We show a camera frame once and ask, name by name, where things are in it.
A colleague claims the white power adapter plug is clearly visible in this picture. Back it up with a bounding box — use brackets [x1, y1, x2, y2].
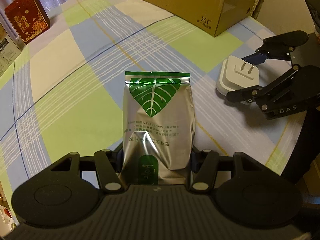
[216, 55, 259, 96]

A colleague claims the silver green foil pouch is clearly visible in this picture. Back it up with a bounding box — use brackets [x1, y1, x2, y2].
[119, 71, 196, 185]

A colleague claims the white product box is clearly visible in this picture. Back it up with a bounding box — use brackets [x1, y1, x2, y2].
[0, 25, 21, 76]

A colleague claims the red gift box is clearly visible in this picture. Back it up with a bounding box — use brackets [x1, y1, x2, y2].
[4, 0, 50, 44]

